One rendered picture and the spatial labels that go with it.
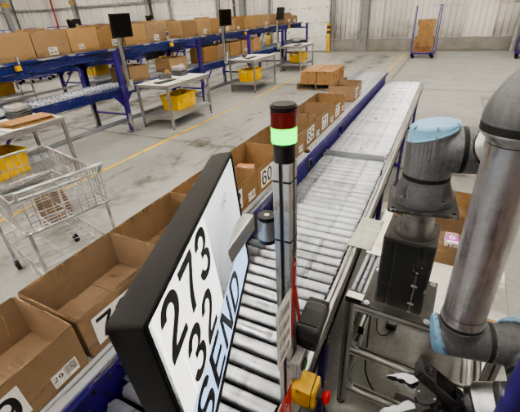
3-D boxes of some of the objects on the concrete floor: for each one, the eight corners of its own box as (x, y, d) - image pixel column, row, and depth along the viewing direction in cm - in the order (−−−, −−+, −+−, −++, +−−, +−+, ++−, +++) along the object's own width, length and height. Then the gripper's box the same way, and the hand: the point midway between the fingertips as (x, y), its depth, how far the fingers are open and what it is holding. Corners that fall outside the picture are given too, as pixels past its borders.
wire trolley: (13, 268, 295) (-45, 155, 245) (78, 238, 332) (38, 134, 282) (70, 329, 234) (8, 194, 183) (141, 283, 271) (106, 160, 220)
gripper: (484, 458, 70) (386, 444, 82) (481, 390, 83) (397, 387, 95) (469, 425, 68) (371, 416, 81) (469, 361, 81) (384, 363, 94)
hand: (383, 392), depth 87 cm, fingers open, 10 cm apart
